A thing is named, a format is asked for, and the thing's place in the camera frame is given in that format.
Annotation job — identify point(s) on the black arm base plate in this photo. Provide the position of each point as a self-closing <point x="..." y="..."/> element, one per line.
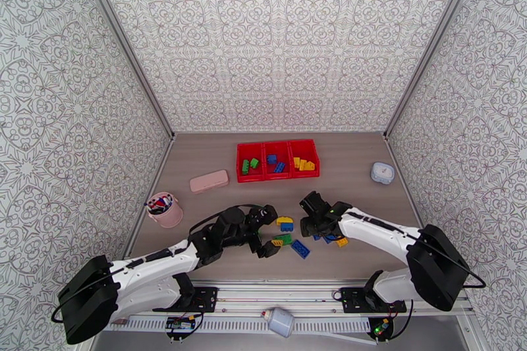
<point x="208" y="299"/>
<point x="349" y="300"/>

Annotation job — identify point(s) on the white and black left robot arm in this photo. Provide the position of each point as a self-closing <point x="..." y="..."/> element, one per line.
<point x="156" y="267"/>

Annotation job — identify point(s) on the aluminium mounting rail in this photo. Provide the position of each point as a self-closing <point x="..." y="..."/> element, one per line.
<point x="280" y="292"/>

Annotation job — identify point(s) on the white plastic bottle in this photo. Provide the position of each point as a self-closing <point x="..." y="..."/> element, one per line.
<point x="280" y="322"/>

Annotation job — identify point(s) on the long blue lego brick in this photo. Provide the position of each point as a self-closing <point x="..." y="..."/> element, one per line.
<point x="301" y="249"/>

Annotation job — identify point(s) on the aluminium frame post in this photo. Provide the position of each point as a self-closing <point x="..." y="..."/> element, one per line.
<point x="427" y="49"/>
<point x="129" y="49"/>

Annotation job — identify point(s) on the white marker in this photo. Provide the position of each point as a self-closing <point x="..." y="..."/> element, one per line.
<point x="166" y="199"/>

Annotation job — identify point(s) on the pink bucket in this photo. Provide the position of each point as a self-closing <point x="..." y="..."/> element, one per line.
<point x="169" y="216"/>

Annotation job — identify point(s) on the black marker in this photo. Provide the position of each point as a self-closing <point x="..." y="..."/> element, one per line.
<point x="158" y="209"/>

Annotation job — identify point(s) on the small white lidded container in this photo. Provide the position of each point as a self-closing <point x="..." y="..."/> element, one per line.
<point x="382" y="173"/>

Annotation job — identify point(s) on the long green lego brick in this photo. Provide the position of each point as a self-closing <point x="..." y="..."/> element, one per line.
<point x="285" y="238"/>

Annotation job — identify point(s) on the pink pencil case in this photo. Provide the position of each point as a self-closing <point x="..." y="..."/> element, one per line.
<point x="209" y="181"/>

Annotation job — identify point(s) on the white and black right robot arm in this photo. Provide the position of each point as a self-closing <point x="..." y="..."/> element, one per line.
<point x="378" y="232"/>

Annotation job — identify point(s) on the red marker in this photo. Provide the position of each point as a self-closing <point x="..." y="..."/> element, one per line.
<point x="155" y="200"/>

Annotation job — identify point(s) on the aluminium table side rail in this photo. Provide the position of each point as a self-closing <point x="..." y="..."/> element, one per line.
<point x="413" y="205"/>
<point x="164" y="160"/>

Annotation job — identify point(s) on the small circuit board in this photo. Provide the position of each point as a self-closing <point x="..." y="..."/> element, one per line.
<point x="181" y="324"/>
<point x="381" y="327"/>

